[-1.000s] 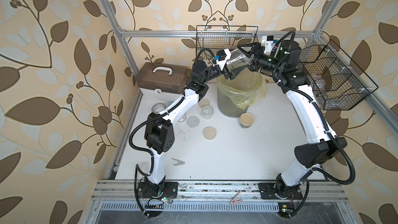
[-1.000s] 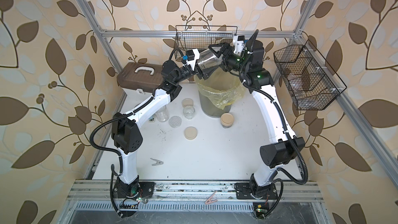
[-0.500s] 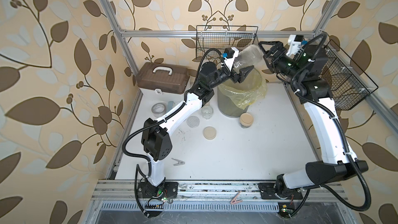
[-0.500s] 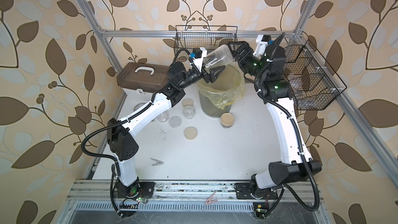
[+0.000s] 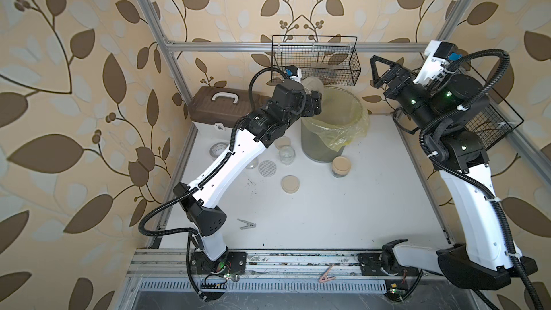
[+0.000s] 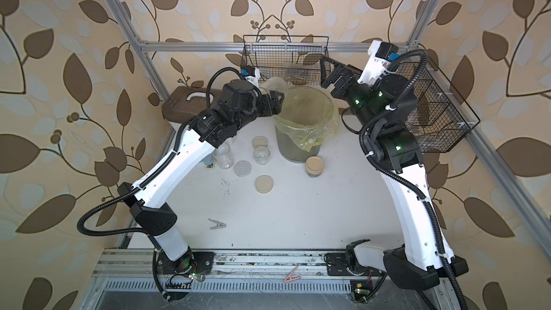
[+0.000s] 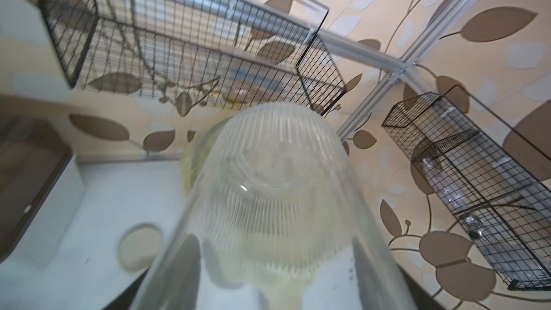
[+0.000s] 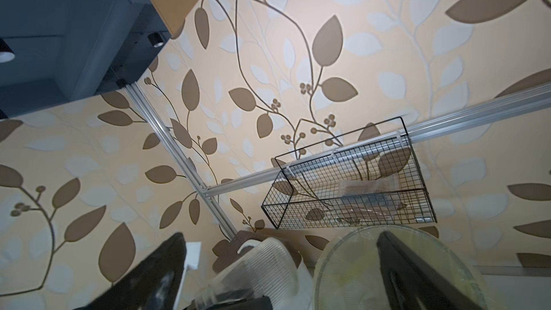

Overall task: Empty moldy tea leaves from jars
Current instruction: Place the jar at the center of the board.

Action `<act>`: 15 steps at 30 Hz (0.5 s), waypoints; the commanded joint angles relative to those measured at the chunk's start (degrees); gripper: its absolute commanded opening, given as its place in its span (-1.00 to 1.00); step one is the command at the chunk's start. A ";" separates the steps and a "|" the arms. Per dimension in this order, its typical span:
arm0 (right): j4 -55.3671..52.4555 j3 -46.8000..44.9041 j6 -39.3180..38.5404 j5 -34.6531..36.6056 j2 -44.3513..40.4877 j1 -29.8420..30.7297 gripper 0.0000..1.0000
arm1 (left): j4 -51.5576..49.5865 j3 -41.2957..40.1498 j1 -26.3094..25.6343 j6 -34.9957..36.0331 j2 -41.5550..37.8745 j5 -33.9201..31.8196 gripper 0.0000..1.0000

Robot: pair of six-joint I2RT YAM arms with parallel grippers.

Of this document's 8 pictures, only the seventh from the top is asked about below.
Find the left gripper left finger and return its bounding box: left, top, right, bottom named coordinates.
left=103, top=269, right=149, bottom=310

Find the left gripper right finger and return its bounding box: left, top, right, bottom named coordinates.
left=400, top=267, right=444, bottom=310

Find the beige jar lid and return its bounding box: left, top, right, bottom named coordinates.
left=116, top=222, right=164, bottom=273

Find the jar with beige lid front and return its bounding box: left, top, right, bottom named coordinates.
left=131, top=103, right=416, bottom=309

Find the plastic bag in right basket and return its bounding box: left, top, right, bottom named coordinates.
left=419, top=158, right=550, bottom=290

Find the brown lidded storage box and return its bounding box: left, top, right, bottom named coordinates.
left=1, top=114, right=86, bottom=271

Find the yellow trash bag liner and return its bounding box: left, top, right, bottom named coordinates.
left=180, top=117, right=231, bottom=198

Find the right wire basket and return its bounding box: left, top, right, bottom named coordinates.
left=381, top=85, right=551, bottom=291

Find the wire basket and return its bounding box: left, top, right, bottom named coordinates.
left=381, top=85, right=551, bottom=291
left=37, top=0, right=347, bottom=116

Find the back wire basket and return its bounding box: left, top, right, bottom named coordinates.
left=37, top=0, right=347, bottom=116

